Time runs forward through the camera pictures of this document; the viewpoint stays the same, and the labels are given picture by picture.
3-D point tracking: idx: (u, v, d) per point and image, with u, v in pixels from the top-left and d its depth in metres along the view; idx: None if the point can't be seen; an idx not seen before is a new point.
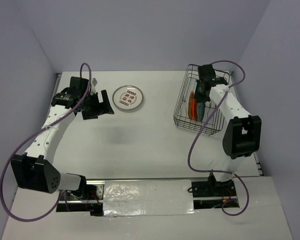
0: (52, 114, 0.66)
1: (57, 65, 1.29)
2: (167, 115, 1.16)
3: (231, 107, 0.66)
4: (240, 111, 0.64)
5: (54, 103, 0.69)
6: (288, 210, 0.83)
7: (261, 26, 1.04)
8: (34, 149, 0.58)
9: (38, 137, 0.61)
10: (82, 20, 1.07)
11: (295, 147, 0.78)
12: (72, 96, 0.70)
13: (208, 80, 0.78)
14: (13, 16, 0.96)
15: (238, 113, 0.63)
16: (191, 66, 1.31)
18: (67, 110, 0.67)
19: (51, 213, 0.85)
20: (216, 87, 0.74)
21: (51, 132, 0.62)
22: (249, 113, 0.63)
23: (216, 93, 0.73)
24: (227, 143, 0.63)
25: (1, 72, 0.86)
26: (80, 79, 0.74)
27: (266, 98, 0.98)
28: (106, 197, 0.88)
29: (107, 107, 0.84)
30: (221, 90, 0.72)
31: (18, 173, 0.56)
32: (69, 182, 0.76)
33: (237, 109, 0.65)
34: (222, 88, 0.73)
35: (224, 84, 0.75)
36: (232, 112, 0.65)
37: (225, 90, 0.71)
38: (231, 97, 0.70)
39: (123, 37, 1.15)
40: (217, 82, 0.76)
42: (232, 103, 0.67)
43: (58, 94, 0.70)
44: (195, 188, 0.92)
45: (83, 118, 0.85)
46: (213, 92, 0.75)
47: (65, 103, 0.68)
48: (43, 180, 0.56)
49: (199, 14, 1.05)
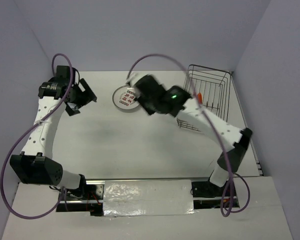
0: (41, 106, 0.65)
1: (56, 64, 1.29)
2: (167, 115, 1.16)
3: (221, 131, 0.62)
4: (231, 131, 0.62)
5: (42, 94, 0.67)
6: (288, 210, 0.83)
7: (261, 26, 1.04)
8: (30, 147, 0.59)
9: (32, 134, 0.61)
10: (82, 20, 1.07)
11: (295, 147, 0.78)
12: (60, 85, 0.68)
13: (169, 100, 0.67)
14: (12, 15, 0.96)
15: (231, 136, 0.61)
16: (192, 66, 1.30)
18: (58, 101, 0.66)
19: (51, 213, 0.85)
20: (187, 109, 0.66)
21: (44, 127, 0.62)
22: (238, 128, 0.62)
23: (188, 115, 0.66)
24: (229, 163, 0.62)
25: (1, 72, 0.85)
26: (67, 67, 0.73)
27: (266, 98, 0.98)
28: (106, 197, 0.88)
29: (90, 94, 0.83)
30: (195, 112, 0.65)
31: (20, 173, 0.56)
32: (70, 182, 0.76)
33: (228, 131, 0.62)
34: (193, 106, 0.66)
35: (190, 99, 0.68)
36: (225, 135, 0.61)
37: (200, 110, 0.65)
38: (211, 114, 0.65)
39: (123, 37, 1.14)
40: (180, 98, 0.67)
42: (219, 125, 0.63)
43: (45, 84, 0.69)
44: (195, 188, 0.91)
45: (70, 113, 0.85)
46: (183, 115, 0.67)
47: (54, 93, 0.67)
48: (45, 176, 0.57)
49: (199, 14, 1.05)
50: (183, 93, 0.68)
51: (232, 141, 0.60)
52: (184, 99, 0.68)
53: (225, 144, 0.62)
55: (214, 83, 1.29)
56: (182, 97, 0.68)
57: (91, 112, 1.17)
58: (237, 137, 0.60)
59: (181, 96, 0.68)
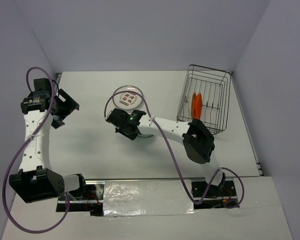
0: (29, 122, 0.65)
1: (56, 65, 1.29)
2: (167, 115, 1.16)
3: (171, 129, 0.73)
4: (179, 127, 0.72)
5: (27, 110, 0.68)
6: (288, 210, 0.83)
7: (261, 27, 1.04)
8: (28, 163, 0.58)
9: (27, 150, 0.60)
10: (82, 20, 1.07)
11: (295, 147, 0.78)
12: (41, 98, 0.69)
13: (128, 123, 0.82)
14: (13, 15, 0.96)
15: (181, 129, 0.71)
16: (192, 66, 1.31)
18: (45, 113, 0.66)
19: (51, 213, 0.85)
20: (142, 123, 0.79)
21: (38, 141, 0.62)
22: (185, 123, 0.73)
23: (146, 127, 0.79)
24: (194, 155, 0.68)
25: (1, 72, 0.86)
26: (44, 79, 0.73)
27: (266, 98, 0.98)
28: (106, 197, 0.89)
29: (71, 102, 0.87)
30: (148, 123, 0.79)
31: (22, 192, 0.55)
32: (70, 182, 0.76)
33: (177, 127, 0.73)
34: (146, 119, 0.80)
35: (143, 115, 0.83)
36: (176, 132, 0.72)
37: (151, 120, 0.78)
38: (160, 120, 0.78)
39: (123, 37, 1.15)
40: (135, 118, 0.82)
42: (169, 124, 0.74)
43: (26, 100, 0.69)
44: (195, 188, 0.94)
45: (56, 126, 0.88)
46: (144, 129, 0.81)
47: (38, 106, 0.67)
48: (49, 190, 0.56)
49: (199, 14, 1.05)
50: (138, 114, 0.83)
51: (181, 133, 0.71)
52: (139, 117, 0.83)
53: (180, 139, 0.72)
55: (214, 83, 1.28)
56: (139, 116, 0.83)
57: (91, 112, 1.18)
58: (187, 127, 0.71)
59: (137, 116, 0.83)
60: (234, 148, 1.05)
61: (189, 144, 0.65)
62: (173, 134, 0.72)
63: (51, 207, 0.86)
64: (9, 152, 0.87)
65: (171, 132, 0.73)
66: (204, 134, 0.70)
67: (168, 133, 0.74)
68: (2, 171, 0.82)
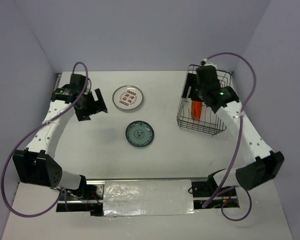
0: (52, 108, 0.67)
1: (56, 65, 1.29)
2: (167, 115, 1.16)
3: (250, 141, 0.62)
4: (260, 147, 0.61)
5: (54, 98, 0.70)
6: (288, 210, 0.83)
7: (261, 27, 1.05)
8: (35, 144, 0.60)
9: (39, 132, 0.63)
10: (82, 20, 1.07)
11: (295, 147, 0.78)
12: (71, 91, 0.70)
13: (215, 94, 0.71)
14: (13, 15, 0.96)
15: (259, 151, 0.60)
16: (192, 66, 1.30)
18: (67, 105, 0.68)
19: (51, 214, 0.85)
20: (228, 108, 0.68)
21: (52, 127, 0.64)
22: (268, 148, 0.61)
23: (228, 116, 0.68)
24: (244, 179, 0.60)
25: (2, 72, 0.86)
26: (80, 76, 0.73)
27: (266, 98, 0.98)
28: (106, 197, 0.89)
29: (101, 105, 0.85)
30: (234, 114, 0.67)
31: (20, 169, 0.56)
32: (70, 182, 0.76)
33: (258, 144, 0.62)
34: (234, 108, 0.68)
35: (236, 102, 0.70)
36: (252, 147, 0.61)
37: (239, 114, 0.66)
38: (247, 123, 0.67)
39: (123, 37, 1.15)
40: (227, 99, 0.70)
42: (251, 136, 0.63)
43: (58, 89, 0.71)
44: (195, 188, 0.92)
45: (78, 120, 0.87)
46: (222, 112, 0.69)
47: (65, 98, 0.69)
48: (45, 175, 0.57)
49: (199, 14, 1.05)
50: (232, 95, 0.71)
51: (256, 154, 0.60)
52: (230, 100, 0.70)
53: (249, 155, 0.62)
55: None
56: (230, 98, 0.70)
57: None
58: (265, 154, 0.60)
59: (229, 96, 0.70)
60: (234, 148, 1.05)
61: (254, 169, 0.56)
62: (249, 147, 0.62)
63: (51, 207, 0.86)
64: (9, 152, 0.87)
65: (247, 144, 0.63)
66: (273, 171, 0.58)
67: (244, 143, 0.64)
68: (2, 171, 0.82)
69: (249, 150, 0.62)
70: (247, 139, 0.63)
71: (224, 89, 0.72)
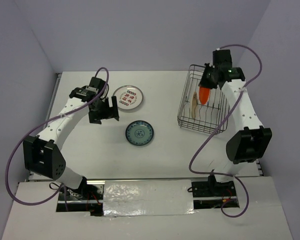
0: (68, 104, 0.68)
1: (56, 65, 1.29)
2: (167, 115, 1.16)
3: (243, 113, 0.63)
4: (252, 120, 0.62)
5: (72, 96, 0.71)
6: (289, 211, 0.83)
7: (262, 27, 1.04)
8: (46, 133, 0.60)
9: (52, 123, 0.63)
10: (82, 20, 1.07)
11: (295, 147, 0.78)
12: (89, 92, 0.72)
13: (223, 70, 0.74)
14: (13, 15, 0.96)
15: (249, 123, 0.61)
16: (192, 66, 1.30)
18: (83, 103, 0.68)
19: (51, 214, 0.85)
20: (231, 83, 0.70)
21: (65, 120, 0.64)
22: (260, 124, 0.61)
23: (230, 89, 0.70)
24: (231, 148, 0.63)
25: (1, 73, 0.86)
26: (100, 80, 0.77)
27: (266, 97, 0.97)
28: (106, 197, 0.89)
29: (114, 111, 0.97)
30: (235, 89, 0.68)
31: (27, 154, 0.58)
32: (70, 181, 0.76)
33: (250, 118, 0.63)
34: (237, 84, 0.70)
35: (240, 80, 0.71)
36: (243, 119, 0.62)
37: (240, 90, 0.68)
38: (246, 100, 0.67)
39: (123, 37, 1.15)
40: (233, 74, 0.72)
42: (246, 110, 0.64)
43: (77, 88, 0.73)
44: (195, 188, 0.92)
45: (90, 121, 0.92)
46: (226, 87, 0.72)
47: (82, 97, 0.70)
48: (49, 166, 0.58)
49: (199, 14, 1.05)
50: (239, 73, 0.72)
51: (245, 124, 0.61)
52: (237, 76, 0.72)
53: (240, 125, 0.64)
55: None
56: (237, 76, 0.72)
57: None
58: (254, 127, 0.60)
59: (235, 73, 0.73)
60: None
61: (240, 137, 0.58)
62: (240, 118, 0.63)
63: (51, 207, 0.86)
64: (9, 152, 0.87)
65: (240, 116, 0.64)
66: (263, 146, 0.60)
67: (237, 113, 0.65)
68: (2, 171, 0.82)
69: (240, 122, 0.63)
70: (241, 110, 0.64)
71: (233, 68, 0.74)
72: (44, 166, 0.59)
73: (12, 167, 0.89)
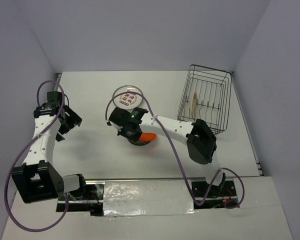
0: (38, 123, 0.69)
1: (56, 65, 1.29)
2: (167, 115, 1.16)
3: (175, 129, 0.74)
4: (183, 126, 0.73)
5: (37, 114, 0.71)
6: (288, 211, 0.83)
7: (261, 26, 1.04)
8: (33, 157, 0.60)
9: (32, 146, 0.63)
10: (82, 19, 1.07)
11: (295, 147, 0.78)
12: (53, 106, 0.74)
13: (129, 120, 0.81)
14: (13, 15, 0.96)
15: (185, 129, 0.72)
16: (192, 66, 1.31)
18: (53, 117, 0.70)
19: (51, 213, 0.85)
20: (144, 121, 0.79)
21: (44, 139, 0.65)
22: (189, 122, 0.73)
23: (149, 127, 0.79)
24: (196, 156, 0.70)
25: (1, 72, 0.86)
26: (57, 93, 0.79)
27: (266, 97, 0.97)
28: (106, 197, 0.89)
29: (76, 118, 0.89)
30: (151, 122, 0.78)
31: (21, 187, 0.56)
32: (70, 182, 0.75)
33: (180, 126, 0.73)
34: (148, 118, 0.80)
35: (145, 113, 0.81)
36: (179, 131, 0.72)
37: (153, 118, 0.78)
38: (164, 119, 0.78)
39: (123, 37, 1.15)
40: (137, 116, 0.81)
42: (173, 124, 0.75)
43: (39, 107, 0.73)
44: (195, 188, 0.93)
45: (58, 140, 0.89)
46: (144, 128, 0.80)
47: (48, 112, 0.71)
48: (50, 187, 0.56)
49: (199, 14, 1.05)
50: (139, 112, 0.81)
51: (184, 133, 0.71)
52: (141, 114, 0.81)
53: (183, 138, 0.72)
55: (215, 83, 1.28)
56: (140, 114, 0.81)
57: (91, 112, 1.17)
58: (190, 128, 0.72)
59: (138, 113, 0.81)
60: (234, 148, 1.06)
61: (192, 144, 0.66)
62: (178, 133, 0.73)
63: (51, 207, 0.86)
64: (8, 152, 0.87)
65: (175, 132, 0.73)
66: (206, 133, 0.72)
67: (172, 133, 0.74)
68: (2, 171, 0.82)
69: (181, 136, 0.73)
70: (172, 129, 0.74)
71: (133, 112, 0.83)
72: (44, 190, 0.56)
73: None
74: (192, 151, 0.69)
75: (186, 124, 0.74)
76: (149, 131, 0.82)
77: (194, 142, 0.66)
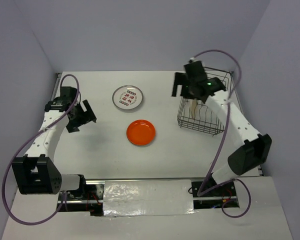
0: (47, 117, 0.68)
1: (56, 64, 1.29)
2: (167, 115, 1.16)
3: (239, 126, 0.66)
4: (248, 130, 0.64)
5: (48, 109, 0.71)
6: (288, 211, 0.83)
7: (261, 27, 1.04)
8: (34, 150, 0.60)
9: (37, 139, 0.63)
10: (82, 19, 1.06)
11: (295, 147, 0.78)
12: (64, 102, 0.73)
13: (202, 85, 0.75)
14: (13, 15, 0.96)
15: (247, 134, 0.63)
16: None
18: (61, 114, 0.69)
19: (51, 214, 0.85)
20: (215, 97, 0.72)
21: (49, 133, 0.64)
22: (256, 131, 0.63)
23: (215, 103, 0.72)
24: (236, 162, 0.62)
25: (1, 72, 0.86)
26: (70, 88, 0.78)
27: (266, 97, 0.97)
28: (106, 197, 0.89)
29: (89, 114, 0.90)
30: (221, 102, 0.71)
31: (19, 178, 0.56)
32: (70, 182, 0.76)
33: (246, 128, 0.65)
34: (221, 96, 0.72)
35: (223, 91, 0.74)
36: (240, 132, 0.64)
37: (226, 102, 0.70)
38: (235, 110, 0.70)
39: (123, 37, 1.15)
40: (212, 87, 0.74)
42: (240, 122, 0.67)
43: (50, 101, 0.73)
44: (195, 188, 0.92)
45: (69, 131, 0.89)
46: (210, 102, 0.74)
47: (58, 107, 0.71)
48: (47, 180, 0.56)
49: (199, 14, 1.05)
50: (218, 84, 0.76)
51: (244, 137, 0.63)
52: (218, 88, 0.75)
53: (238, 139, 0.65)
55: None
56: (218, 88, 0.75)
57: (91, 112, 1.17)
58: (253, 136, 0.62)
59: (216, 86, 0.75)
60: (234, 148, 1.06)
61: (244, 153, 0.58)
62: (238, 131, 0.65)
63: (51, 207, 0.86)
64: (9, 152, 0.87)
65: (236, 129, 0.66)
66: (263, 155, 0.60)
67: (233, 127, 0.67)
68: (2, 171, 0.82)
69: (238, 135, 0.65)
70: (236, 123, 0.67)
71: (212, 80, 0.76)
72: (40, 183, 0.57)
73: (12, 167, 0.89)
74: (237, 157, 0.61)
75: (252, 132, 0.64)
76: (211, 108, 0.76)
77: (247, 154, 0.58)
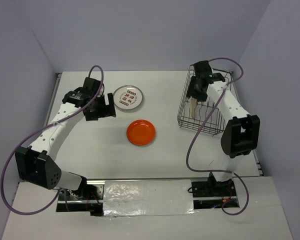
0: (61, 110, 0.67)
1: (56, 64, 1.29)
2: (167, 115, 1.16)
3: (230, 106, 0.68)
4: (238, 111, 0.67)
5: (65, 101, 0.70)
6: (289, 211, 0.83)
7: (261, 27, 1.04)
8: (38, 144, 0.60)
9: (45, 132, 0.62)
10: (82, 19, 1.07)
11: (295, 147, 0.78)
12: (83, 96, 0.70)
13: (205, 76, 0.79)
14: (13, 15, 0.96)
15: (236, 113, 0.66)
16: (192, 66, 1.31)
18: (77, 109, 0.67)
19: (51, 214, 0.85)
20: (213, 85, 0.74)
21: (58, 129, 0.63)
22: (247, 113, 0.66)
23: (213, 90, 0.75)
24: (225, 141, 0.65)
25: (1, 73, 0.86)
26: (94, 81, 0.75)
27: (266, 97, 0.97)
28: (106, 197, 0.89)
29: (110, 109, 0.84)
30: (218, 88, 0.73)
31: (19, 167, 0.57)
32: (69, 182, 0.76)
33: (237, 109, 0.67)
34: (219, 84, 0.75)
35: (221, 81, 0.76)
36: (231, 111, 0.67)
37: (222, 88, 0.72)
38: (229, 95, 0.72)
39: (123, 37, 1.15)
40: (214, 78, 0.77)
42: (232, 103, 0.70)
43: (71, 92, 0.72)
44: (195, 188, 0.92)
45: (86, 119, 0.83)
46: (209, 89, 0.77)
47: (75, 102, 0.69)
48: (43, 175, 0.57)
49: (199, 14, 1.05)
50: (219, 76, 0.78)
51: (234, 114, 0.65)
52: (218, 79, 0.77)
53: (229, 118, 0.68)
55: None
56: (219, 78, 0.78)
57: None
58: (242, 115, 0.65)
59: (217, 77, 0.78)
60: None
61: (232, 126, 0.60)
62: (229, 111, 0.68)
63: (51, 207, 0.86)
64: (8, 152, 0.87)
65: (228, 109, 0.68)
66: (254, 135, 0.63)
67: (225, 108, 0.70)
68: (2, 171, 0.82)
69: (229, 114, 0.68)
70: (228, 104, 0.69)
71: (214, 73, 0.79)
72: (37, 177, 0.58)
73: (12, 167, 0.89)
74: (226, 133, 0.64)
75: (242, 112, 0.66)
76: (210, 95, 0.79)
77: (234, 127, 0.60)
